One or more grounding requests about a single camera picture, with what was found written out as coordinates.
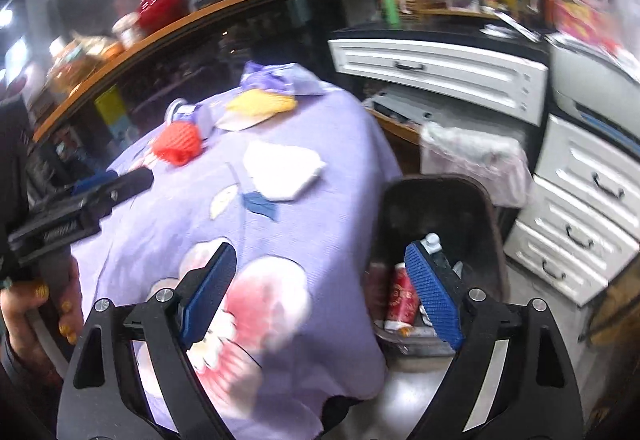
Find white lace covered stool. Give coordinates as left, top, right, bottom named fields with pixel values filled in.
left=420, top=121, right=533, bottom=209

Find purple floral tablecloth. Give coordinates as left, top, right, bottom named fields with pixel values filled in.
left=73, top=82, right=399, bottom=439

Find dark brown trash bin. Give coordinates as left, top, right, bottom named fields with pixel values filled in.
left=363, top=174, right=510, bottom=358

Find purple plastic bag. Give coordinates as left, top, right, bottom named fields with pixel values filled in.
left=239, top=62, right=324, bottom=96

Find left hand yellow nails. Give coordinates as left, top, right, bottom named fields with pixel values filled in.
left=1, top=256, right=84, bottom=373

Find white three-drawer cabinet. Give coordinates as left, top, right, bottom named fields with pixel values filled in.
left=504, top=115, right=639, bottom=307

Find red foam net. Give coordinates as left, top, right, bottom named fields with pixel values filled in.
left=151, top=121, right=202, bottom=167

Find white printer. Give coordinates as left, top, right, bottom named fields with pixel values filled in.
left=546, top=32, right=639, bottom=155

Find white flat napkin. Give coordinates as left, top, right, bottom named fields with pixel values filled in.
left=242, top=143, right=326, bottom=201

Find red drink can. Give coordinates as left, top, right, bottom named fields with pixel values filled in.
left=383, top=262, right=420, bottom=332

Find white upper drawer cabinet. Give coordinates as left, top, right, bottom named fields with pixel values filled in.
left=329, top=39, right=548, bottom=127

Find green bottle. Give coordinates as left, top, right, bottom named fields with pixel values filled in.
left=381, top=0, right=400, bottom=28

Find blue white small box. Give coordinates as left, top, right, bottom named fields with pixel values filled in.
left=164, top=98, right=214, bottom=140

